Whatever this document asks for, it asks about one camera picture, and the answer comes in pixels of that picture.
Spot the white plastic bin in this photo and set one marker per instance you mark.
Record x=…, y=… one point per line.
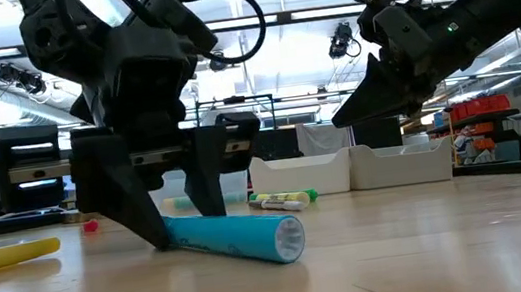
x=302, y=176

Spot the black ceiling light cluster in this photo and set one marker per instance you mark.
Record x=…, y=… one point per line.
x=22, y=79

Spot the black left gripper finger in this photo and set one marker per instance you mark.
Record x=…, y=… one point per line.
x=211, y=172
x=114, y=185

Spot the yellow Sharpie highlighter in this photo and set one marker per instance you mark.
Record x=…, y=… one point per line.
x=287, y=197

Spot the black overhead camera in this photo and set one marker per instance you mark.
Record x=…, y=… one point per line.
x=218, y=56
x=340, y=40

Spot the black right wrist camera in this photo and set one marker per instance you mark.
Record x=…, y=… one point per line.
x=390, y=23

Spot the long ceiling light bar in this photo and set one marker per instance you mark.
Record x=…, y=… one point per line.
x=304, y=15

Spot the long yellow highlighter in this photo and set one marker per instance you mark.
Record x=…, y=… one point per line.
x=3, y=257

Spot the black aluminium table frame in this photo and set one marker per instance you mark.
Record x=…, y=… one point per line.
x=520, y=167

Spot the thick teal marker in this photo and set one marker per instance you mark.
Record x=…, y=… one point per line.
x=242, y=234

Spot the pink highlighter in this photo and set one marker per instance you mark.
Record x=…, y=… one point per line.
x=91, y=226

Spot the pale grey plastic bin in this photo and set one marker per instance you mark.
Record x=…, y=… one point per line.
x=401, y=165

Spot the dark storage shelf unit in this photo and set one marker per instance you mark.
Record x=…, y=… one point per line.
x=469, y=123

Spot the wooden bulb base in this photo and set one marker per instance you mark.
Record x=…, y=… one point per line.
x=71, y=219

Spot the translucent plastic bin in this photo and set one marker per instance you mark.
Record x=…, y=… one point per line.
x=240, y=184

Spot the red storage bins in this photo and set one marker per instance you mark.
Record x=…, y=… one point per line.
x=482, y=106

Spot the grey cloth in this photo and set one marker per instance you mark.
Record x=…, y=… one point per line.
x=322, y=138

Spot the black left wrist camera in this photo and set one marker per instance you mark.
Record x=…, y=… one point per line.
x=178, y=15

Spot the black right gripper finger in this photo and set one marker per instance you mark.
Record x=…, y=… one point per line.
x=377, y=116
x=379, y=87

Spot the black panel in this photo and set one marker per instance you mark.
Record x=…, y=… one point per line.
x=280, y=143
x=377, y=134

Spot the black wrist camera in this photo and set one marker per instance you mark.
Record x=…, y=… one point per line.
x=178, y=15
x=390, y=23

